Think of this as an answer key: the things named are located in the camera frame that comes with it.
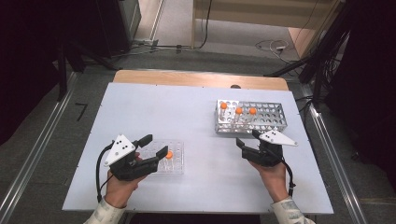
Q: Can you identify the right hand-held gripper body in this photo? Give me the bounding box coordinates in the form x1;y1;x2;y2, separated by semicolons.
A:
242;130;299;167

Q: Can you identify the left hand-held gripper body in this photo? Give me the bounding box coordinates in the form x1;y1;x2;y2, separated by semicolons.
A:
103;133;160;181

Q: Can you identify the metal tube rack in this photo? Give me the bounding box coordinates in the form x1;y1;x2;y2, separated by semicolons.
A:
214;99;289;135

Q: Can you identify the clear acrylic tube rack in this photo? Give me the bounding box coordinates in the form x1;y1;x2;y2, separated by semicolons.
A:
136;139;185;175

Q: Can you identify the person's left hand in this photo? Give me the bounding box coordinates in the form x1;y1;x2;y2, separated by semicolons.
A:
104;173;148;209

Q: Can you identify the person's right hand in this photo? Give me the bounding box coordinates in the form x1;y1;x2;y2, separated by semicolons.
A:
248;160;290;203

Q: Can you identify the grey power strip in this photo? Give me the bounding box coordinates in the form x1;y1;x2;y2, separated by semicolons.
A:
133;38;160;49

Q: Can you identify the black stand leg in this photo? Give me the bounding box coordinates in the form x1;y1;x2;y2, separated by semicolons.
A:
56;41;68;102

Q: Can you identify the black cabinet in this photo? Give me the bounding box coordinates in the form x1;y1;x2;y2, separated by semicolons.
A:
94;0;142;60

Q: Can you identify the beige wooden furniture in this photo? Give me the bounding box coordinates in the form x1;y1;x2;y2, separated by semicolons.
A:
191;0;345;60

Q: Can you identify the dark curtain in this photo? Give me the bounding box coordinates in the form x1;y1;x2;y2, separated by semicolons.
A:
326;0;396;175

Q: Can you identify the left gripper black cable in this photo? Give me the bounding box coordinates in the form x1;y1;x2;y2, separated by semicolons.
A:
95;141;116;203

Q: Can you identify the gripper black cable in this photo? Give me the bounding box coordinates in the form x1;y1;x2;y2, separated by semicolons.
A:
280;158;297;198
95;141;116;203

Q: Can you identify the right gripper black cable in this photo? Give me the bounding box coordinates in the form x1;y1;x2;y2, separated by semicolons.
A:
280;158;297;198

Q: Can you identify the aluminium floor rail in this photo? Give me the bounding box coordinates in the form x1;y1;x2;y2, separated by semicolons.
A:
0;70;78;217
300;83;370;224

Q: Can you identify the white floor cable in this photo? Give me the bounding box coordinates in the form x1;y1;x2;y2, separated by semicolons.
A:
255;38;289;64

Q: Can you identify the black stand with cables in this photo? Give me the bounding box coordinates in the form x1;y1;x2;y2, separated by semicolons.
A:
264;0;354;108

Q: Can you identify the black hanging cable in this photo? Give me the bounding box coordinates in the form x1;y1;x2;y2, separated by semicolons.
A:
177;0;213;50

